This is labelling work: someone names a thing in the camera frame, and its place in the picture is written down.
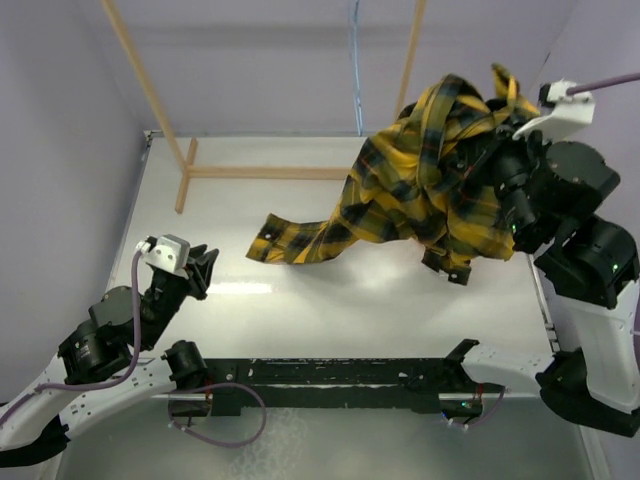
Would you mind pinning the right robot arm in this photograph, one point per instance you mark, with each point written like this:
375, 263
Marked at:
549, 193

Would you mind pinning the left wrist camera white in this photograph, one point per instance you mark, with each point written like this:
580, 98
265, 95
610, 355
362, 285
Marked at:
167, 253

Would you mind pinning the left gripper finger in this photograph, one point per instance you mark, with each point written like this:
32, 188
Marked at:
201, 278
201, 256

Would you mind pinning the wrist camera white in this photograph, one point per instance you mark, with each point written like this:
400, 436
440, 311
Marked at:
167, 253
569, 108

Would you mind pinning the aluminium rail frame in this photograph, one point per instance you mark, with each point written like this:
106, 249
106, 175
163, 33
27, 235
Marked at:
373, 302

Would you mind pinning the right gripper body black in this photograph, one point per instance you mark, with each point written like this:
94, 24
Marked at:
500, 161

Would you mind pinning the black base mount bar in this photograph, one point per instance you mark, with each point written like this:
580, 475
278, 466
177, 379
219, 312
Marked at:
420, 385

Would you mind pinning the blue wire hanger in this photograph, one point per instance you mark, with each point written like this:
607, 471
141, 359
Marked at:
353, 22

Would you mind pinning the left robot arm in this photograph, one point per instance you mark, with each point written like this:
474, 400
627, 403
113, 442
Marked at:
98, 370

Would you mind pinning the yellow black plaid shirt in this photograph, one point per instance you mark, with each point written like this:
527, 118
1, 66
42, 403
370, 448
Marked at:
407, 183

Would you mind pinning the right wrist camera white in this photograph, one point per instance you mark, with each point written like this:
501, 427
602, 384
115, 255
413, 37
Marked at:
569, 108

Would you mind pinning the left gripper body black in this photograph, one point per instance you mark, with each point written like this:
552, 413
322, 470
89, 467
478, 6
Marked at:
169, 296

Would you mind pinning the wooden clothes rack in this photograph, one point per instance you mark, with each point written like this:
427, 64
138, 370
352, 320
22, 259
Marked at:
190, 171

